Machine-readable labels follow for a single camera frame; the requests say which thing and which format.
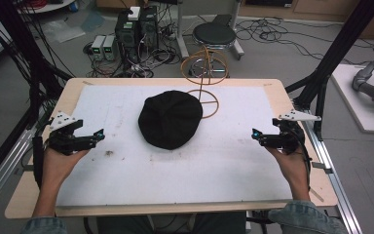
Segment orange wire hat stand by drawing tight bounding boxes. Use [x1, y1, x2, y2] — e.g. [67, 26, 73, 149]
[179, 45, 230, 120]

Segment person's left hand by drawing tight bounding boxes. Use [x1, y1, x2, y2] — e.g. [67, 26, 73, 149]
[41, 148, 91, 193]

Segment white floor platform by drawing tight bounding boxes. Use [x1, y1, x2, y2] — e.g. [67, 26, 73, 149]
[330, 62, 374, 135]

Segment long black floor cables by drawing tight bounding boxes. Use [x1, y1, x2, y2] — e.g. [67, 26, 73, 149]
[236, 17, 374, 67]

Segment small white box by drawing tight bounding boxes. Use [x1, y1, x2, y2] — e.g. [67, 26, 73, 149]
[127, 6, 141, 21]

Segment grey power supply unit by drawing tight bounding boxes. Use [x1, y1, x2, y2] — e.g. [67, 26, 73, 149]
[90, 34, 107, 61]
[102, 34, 118, 61]

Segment clear plastic sheet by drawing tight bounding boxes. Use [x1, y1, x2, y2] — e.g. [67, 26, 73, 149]
[41, 19, 88, 44]

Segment black round stool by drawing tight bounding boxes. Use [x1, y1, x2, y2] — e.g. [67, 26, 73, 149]
[188, 14, 239, 79]

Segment person's legs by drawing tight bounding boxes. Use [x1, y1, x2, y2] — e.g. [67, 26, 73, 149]
[95, 212, 247, 234]

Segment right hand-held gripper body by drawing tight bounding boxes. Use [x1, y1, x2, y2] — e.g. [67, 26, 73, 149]
[266, 109, 322, 154]

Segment black frame pole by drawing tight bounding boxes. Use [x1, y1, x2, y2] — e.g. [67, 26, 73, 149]
[0, 0, 74, 108]
[284, 0, 374, 141]

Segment tangle of floor cables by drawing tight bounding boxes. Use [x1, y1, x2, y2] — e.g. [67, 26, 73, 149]
[83, 41, 183, 79]

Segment aluminium rail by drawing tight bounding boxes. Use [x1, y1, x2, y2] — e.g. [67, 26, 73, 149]
[300, 111, 364, 234]
[0, 127, 36, 217]

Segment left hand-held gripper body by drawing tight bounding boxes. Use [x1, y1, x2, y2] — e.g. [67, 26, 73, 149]
[47, 110, 94, 156]

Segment black hat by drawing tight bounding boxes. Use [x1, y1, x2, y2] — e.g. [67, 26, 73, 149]
[137, 90, 205, 151]

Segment white table mat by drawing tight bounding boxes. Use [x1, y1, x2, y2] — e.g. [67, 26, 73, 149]
[55, 84, 294, 208]

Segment person's right hand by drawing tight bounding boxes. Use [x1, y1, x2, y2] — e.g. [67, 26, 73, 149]
[265, 145, 311, 197]

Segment black computer tower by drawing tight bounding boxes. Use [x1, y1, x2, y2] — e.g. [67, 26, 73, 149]
[114, 10, 141, 63]
[138, 5, 160, 55]

